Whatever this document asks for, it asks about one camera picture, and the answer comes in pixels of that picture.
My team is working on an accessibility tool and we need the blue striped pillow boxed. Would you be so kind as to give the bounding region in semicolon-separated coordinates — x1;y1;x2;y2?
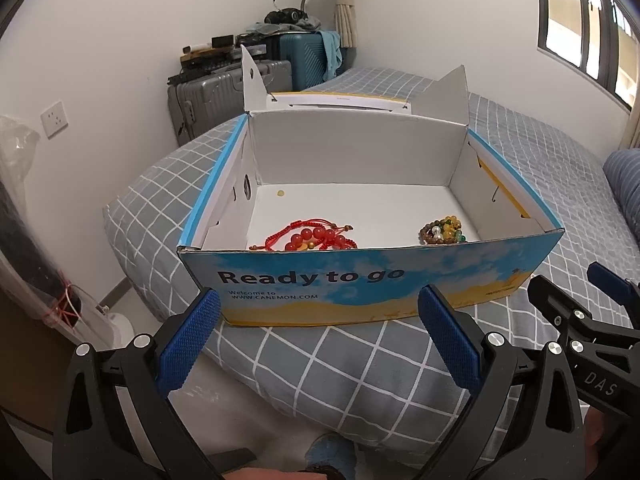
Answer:
602;148;640;243

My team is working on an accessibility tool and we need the white wall socket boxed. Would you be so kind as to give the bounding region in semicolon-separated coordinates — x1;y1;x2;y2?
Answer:
40;101;69;139

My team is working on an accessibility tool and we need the red string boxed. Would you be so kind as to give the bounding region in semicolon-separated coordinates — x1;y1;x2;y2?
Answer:
44;284;77;323

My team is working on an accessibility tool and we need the teal hard suitcase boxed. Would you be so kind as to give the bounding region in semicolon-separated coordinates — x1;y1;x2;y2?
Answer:
272;31;344;92

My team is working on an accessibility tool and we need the beige curtain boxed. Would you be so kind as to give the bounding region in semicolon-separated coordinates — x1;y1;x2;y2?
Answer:
334;0;359;49

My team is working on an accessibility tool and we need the grey hard suitcase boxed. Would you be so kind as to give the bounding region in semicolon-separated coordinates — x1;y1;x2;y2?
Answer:
167;58;294;147

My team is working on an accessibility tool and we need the dark framed window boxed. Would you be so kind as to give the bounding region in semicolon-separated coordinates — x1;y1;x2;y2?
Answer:
535;0;640;113

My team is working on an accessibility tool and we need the white round base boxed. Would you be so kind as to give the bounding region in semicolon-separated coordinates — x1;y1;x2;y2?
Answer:
75;285;137;353

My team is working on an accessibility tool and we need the bed with grey checked sheet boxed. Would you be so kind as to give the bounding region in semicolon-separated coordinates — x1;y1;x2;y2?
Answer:
102;66;640;461

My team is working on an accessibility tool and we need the yellow bead bracelet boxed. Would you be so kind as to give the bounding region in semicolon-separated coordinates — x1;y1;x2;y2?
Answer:
440;216;465;242

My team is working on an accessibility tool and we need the teal cloth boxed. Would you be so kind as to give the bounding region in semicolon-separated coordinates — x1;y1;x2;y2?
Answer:
316;30;344;82

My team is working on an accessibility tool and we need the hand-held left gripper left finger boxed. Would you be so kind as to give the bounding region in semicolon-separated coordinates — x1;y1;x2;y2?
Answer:
52;287;261;480

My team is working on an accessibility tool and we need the blue and yellow cardboard box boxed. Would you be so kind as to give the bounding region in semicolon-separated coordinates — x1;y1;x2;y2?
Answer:
177;45;566;329

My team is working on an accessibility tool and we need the red cord bracelet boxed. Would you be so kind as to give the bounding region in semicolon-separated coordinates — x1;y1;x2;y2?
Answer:
249;218;357;252

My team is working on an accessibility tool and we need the red bead bracelet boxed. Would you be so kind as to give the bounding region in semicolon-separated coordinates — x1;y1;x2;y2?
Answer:
285;226;359;252

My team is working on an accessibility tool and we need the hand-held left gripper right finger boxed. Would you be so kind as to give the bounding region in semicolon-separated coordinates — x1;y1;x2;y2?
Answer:
417;285;588;480

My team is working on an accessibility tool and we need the blue slipper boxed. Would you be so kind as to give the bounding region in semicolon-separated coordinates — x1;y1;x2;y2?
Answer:
304;432;362;476

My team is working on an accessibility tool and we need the clear plastic bag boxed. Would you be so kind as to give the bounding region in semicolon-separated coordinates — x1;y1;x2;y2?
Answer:
0;114;42;281

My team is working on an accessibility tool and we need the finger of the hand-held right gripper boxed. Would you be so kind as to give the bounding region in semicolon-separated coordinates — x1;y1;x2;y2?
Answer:
587;261;640;308
527;274;640;356

